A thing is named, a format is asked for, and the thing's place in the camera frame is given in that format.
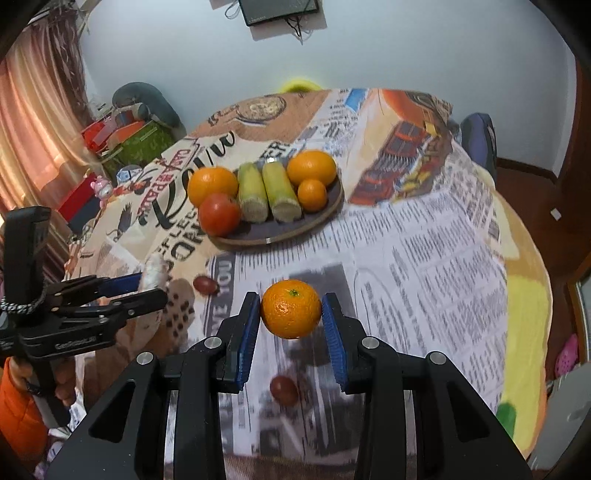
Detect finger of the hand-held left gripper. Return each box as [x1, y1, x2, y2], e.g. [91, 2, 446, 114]
[58, 288, 168, 324]
[46, 272, 144, 306]

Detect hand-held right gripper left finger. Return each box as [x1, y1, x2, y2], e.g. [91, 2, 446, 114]
[46, 292, 262, 480]

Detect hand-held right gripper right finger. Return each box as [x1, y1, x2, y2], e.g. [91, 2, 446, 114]
[322, 292, 533, 480]

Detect peeled orange piece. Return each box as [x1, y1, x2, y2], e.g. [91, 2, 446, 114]
[141, 254, 171, 292]

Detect small tangerine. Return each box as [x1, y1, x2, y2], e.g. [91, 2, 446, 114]
[261, 279, 322, 340]
[297, 178, 328, 213]

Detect red tomato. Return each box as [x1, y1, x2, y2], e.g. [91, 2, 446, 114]
[198, 192, 243, 236]

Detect purple ceramic plate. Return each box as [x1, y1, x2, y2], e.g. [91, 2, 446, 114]
[203, 159, 345, 252]

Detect large orange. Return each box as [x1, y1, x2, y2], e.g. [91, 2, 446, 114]
[287, 150, 338, 186]
[187, 166, 239, 208]

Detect yellow-green corn piece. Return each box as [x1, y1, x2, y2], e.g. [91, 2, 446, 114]
[237, 161, 269, 222]

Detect person's left forearm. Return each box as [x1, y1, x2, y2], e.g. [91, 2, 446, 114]
[0, 357, 49, 472]

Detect person's left hand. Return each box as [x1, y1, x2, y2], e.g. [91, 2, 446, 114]
[11, 355, 79, 409]

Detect red box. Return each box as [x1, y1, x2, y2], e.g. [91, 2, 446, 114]
[58, 175, 109, 236]

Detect newspaper print tablecloth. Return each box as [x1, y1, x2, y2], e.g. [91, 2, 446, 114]
[65, 88, 509, 462]

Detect green storage box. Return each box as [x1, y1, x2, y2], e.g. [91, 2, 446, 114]
[99, 121, 175, 172]

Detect orange box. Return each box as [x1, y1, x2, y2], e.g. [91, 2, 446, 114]
[108, 121, 148, 146]

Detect orange-brown curtain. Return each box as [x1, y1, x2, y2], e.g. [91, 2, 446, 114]
[0, 21, 93, 217]

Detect yellow blanket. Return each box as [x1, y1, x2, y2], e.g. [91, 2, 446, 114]
[485, 166, 553, 457]

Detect pink shoe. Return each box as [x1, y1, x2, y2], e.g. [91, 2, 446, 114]
[554, 333, 579, 378]

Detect yellow chair back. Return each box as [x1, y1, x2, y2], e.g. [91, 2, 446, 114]
[281, 78, 322, 93]

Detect wooden door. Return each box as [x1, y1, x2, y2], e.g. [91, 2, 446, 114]
[556, 55, 591, 287]

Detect black monitor cable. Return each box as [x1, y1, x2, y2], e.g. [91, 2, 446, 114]
[284, 16, 309, 45]

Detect small black wall monitor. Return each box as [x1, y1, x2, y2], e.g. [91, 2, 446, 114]
[238, 0, 320, 27]

